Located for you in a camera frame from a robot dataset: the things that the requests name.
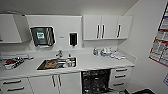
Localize white wall cabinet three doors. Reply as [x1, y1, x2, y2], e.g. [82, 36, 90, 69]
[82, 14, 134, 42]

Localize large wall notice poster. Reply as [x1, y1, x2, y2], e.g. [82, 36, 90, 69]
[149, 3, 168, 68]

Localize orange bowl in sink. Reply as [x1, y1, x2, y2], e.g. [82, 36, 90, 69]
[44, 59, 58, 69]

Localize wire dishwasher rack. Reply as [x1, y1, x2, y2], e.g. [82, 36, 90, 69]
[83, 73, 111, 94]

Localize white drawer unit beside dishwasher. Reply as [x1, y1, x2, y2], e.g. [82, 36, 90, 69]
[109, 66, 131, 91]

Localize black wall soap dispenser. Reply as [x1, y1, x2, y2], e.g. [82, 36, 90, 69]
[68, 32, 79, 47]

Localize stacked white dishes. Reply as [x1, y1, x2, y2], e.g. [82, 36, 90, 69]
[100, 47, 114, 57]

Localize white cup in sink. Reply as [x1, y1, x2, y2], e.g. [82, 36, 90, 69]
[65, 58, 75, 68]

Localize small blue recycling sign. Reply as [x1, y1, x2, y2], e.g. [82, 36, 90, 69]
[162, 73, 168, 88]

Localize dish soap bottle blue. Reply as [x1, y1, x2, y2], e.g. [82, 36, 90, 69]
[93, 47, 99, 57]

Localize chrome sink faucet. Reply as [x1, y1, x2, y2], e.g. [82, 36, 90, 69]
[55, 49, 64, 58]

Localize white drawer unit beside microwave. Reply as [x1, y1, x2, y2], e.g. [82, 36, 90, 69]
[0, 77, 34, 94]

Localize white wall cabinet wide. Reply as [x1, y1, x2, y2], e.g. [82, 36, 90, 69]
[0, 13, 33, 44]

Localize folded white cloth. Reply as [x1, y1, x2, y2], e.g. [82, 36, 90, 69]
[111, 52, 127, 60]

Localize dish drying rack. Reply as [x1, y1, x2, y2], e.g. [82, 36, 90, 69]
[0, 55, 34, 70]

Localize stainless steel dishwasher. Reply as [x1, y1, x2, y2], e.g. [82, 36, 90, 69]
[81, 68, 116, 94]

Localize stainless steel sink basin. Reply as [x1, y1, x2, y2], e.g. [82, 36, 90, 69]
[36, 57, 78, 71]

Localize white sink base cabinet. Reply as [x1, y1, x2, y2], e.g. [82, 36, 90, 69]
[28, 72, 83, 94]

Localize black paper towel dispenser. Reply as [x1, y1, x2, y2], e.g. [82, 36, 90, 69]
[29, 26, 57, 48]

